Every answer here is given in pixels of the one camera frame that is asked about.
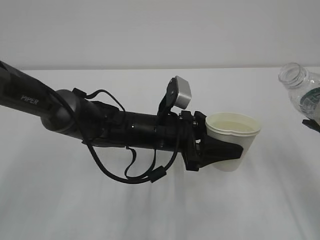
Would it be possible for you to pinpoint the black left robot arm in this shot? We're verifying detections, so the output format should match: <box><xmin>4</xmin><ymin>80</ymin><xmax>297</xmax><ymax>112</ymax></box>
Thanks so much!
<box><xmin>0</xmin><ymin>62</ymin><xmax>244</xmax><ymax>171</ymax></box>

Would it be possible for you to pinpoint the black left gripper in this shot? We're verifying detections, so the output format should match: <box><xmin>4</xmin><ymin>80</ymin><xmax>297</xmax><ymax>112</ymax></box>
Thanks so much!
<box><xmin>155</xmin><ymin>110</ymin><xmax>244</xmax><ymax>172</ymax></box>

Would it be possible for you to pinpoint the black left camera cable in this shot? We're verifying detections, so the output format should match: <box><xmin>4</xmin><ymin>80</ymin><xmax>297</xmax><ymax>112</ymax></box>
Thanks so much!
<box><xmin>44</xmin><ymin>87</ymin><xmax>181</xmax><ymax>185</ymax></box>

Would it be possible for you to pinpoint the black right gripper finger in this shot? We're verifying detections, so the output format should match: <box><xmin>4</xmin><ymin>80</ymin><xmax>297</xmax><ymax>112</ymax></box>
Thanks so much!
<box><xmin>302</xmin><ymin>119</ymin><xmax>320</xmax><ymax>132</ymax></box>

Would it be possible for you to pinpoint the white paper cup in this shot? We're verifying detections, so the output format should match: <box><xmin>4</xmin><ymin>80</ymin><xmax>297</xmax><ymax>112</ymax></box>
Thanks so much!
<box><xmin>205</xmin><ymin>112</ymin><xmax>262</xmax><ymax>172</ymax></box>

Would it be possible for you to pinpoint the clear green-label water bottle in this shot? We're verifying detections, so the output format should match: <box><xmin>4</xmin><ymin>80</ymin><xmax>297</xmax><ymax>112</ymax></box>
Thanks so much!
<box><xmin>278</xmin><ymin>62</ymin><xmax>320</xmax><ymax>121</ymax></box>

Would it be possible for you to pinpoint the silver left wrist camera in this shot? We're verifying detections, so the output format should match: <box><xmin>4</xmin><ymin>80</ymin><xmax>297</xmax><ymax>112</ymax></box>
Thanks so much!
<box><xmin>157</xmin><ymin>75</ymin><xmax>193</xmax><ymax>116</ymax></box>

